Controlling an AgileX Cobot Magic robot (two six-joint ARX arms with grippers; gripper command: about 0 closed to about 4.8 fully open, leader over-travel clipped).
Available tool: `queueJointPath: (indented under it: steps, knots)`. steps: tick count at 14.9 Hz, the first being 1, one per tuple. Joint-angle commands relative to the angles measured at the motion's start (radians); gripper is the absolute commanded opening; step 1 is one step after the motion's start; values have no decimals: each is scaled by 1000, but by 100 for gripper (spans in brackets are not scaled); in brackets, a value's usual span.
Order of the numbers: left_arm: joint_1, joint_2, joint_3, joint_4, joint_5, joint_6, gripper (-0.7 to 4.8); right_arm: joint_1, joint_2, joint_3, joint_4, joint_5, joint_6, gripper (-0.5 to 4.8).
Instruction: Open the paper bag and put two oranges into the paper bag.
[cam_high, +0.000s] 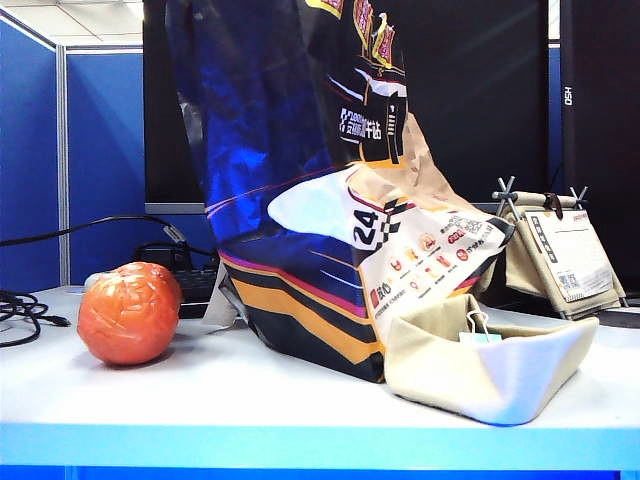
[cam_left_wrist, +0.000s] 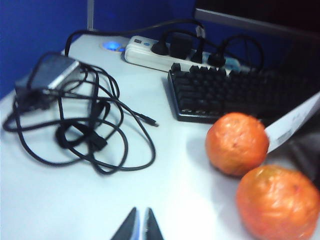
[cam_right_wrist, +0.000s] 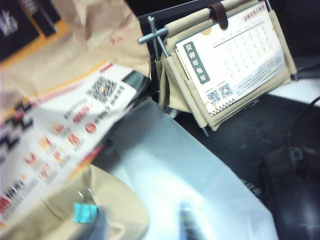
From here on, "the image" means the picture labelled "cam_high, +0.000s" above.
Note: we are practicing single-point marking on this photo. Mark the white printed calendar card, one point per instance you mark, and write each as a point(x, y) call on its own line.
point(575, 255)

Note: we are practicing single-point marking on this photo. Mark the blue office partition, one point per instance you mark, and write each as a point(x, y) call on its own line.
point(100, 150)

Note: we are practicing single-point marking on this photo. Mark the teal binder clip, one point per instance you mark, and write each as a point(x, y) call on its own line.
point(480, 338)

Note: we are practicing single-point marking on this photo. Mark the black monitor stand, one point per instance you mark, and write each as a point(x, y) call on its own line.
point(160, 252)

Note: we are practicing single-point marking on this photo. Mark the printed brown paper bag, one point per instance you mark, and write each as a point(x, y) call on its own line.
point(300, 280)

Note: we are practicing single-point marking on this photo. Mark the beige fabric basket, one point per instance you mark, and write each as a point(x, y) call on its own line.
point(435, 370)

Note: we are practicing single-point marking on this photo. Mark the large black monitor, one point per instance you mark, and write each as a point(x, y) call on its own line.
point(475, 100)

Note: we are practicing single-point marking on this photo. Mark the white paper receipt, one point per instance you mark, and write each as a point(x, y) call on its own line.
point(220, 305)

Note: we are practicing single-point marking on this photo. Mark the black monitor with white lettering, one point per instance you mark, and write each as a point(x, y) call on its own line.
point(605, 125)

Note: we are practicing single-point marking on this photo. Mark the desk calendar on stand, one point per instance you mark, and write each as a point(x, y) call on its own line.
point(530, 270)

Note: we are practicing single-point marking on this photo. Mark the white rounded device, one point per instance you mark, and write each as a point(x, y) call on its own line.
point(92, 281)

